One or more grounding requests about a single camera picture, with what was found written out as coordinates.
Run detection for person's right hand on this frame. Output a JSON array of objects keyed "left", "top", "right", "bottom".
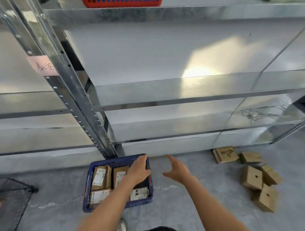
[{"left": 163, "top": 154, "right": 194, "bottom": 184}]

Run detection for person's left hand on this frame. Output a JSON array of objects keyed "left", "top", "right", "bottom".
[{"left": 126, "top": 154, "right": 152, "bottom": 185}]

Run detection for small labelled cardboard box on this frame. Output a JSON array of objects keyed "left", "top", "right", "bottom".
[{"left": 113, "top": 166, "right": 129, "bottom": 189}]

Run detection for printed flat cardboard box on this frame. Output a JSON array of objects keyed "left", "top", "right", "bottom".
[{"left": 213, "top": 146, "right": 240, "bottom": 164}]

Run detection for cardboard box with handwritten label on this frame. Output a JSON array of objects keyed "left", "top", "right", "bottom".
[{"left": 130, "top": 187, "right": 150, "bottom": 202}]

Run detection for silver metal shelving rack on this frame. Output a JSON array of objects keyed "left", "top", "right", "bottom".
[
  {"left": 0, "top": 0, "right": 118, "bottom": 167},
  {"left": 42, "top": 4, "right": 305, "bottom": 159}
]

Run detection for red plastic basket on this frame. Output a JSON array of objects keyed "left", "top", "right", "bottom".
[{"left": 82, "top": 0, "right": 163, "bottom": 8}]

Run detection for person's right forearm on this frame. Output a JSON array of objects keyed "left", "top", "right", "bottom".
[{"left": 183, "top": 177, "right": 251, "bottom": 231}]

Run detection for thin grey cable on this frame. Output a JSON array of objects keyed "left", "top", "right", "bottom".
[{"left": 241, "top": 105, "right": 290, "bottom": 124}]

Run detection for person's left forearm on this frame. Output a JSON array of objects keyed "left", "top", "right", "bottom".
[{"left": 76, "top": 177, "right": 137, "bottom": 231}]

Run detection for blue plastic crate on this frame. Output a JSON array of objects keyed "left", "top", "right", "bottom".
[{"left": 82, "top": 153, "right": 153, "bottom": 213}]

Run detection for wide labelled cardboard box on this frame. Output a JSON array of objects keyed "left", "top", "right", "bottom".
[{"left": 88, "top": 189, "right": 111, "bottom": 208}]

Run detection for pink paper label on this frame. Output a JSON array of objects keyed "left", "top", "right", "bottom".
[{"left": 26, "top": 55, "right": 60, "bottom": 77}]

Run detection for plain cardboard box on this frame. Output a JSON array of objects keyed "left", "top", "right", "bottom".
[
  {"left": 239, "top": 152, "right": 264, "bottom": 164},
  {"left": 242, "top": 165, "right": 263, "bottom": 190},
  {"left": 252, "top": 183, "right": 279, "bottom": 213},
  {"left": 260, "top": 164, "right": 283, "bottom": 187}
]

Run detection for tall labelled cardboard box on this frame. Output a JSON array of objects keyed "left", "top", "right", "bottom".
[{"left": 91, "top": 165, "right": 112, "bottom": 191}]

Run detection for black wire mesh basket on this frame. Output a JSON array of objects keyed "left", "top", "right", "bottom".
[{"left": 0, "top": 177, "right": 39, "bottom": 231}]

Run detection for dark trousers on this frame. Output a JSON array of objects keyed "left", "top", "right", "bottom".
[{"left": 145, "top": 226, "right": 178, "bottom": 231}]

